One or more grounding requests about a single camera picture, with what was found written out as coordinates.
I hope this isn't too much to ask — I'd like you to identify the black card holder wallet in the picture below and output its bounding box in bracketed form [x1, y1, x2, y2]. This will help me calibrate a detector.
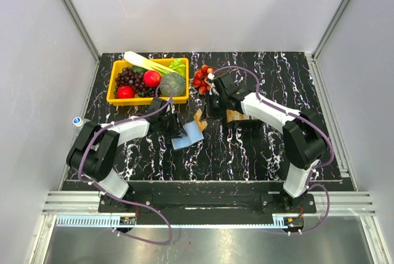
[171, 121, 204, 150]

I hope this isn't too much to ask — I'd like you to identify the green cantaloupe melon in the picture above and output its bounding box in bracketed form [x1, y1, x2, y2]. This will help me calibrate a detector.
[159, 73, 186, 97]

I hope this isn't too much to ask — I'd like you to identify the black card box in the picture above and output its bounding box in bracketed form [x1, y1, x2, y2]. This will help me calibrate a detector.
[223, 110, 262, 130]

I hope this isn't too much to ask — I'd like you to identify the red apple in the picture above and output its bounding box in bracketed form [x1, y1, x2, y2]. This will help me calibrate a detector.
[116, 86, 135, 99]
[143, 70, 161, 88]

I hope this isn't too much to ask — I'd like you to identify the green lettuce leaf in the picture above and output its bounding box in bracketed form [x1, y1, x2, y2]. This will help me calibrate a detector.
[169, 58, 187, 79]

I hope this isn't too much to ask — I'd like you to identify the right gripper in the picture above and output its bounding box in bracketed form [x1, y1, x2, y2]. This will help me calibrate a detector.
[200, 92, 228, 122]

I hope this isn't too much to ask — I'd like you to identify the red apple upper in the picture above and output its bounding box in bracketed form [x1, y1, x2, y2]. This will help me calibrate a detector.
[143, 70, 161, 88]

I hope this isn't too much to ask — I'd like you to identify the white green leek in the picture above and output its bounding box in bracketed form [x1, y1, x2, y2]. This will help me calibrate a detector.
[123, 51, 174, 74]

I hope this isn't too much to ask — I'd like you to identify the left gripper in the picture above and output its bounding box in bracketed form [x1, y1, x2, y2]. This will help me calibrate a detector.
[158, 111, 187, 139]

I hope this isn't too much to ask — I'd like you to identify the plastic water bottle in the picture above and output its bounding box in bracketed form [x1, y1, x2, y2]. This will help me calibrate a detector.
[73, 116, 85, 127]

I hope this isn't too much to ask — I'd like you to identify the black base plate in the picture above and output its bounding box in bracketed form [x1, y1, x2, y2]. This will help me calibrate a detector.
[97, 180, 317, 226]

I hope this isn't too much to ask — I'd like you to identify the aluminium frame rail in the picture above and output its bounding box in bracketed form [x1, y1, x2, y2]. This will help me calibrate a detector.
[42, 191, 376, 217]

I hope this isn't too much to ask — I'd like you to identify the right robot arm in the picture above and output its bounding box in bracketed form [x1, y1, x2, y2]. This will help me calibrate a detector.
[203, 89, 335, 212]

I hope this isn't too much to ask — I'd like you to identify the purple grape bunch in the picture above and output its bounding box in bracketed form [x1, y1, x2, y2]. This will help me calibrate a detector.
[115, 67, 156, 98]

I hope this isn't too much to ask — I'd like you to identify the brown credit card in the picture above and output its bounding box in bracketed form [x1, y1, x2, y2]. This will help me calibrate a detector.
[193, 109, 207, 132]

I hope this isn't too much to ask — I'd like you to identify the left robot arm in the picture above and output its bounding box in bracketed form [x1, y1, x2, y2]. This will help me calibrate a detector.
[66, 98, 187, 212]

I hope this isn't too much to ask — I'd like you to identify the yellow plastic basket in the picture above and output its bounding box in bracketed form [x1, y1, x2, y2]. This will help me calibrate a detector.
[107, 58, 190, 106]

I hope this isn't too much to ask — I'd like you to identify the red apple lower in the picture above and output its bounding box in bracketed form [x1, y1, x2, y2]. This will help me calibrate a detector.
[116, 86, 135, 99]

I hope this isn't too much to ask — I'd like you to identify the green avocado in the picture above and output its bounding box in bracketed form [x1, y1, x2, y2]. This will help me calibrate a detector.
[131, 66, 147, 74]

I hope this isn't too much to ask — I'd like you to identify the red cherry bunch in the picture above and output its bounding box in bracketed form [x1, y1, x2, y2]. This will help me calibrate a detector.
[192, 65, 214, 95]

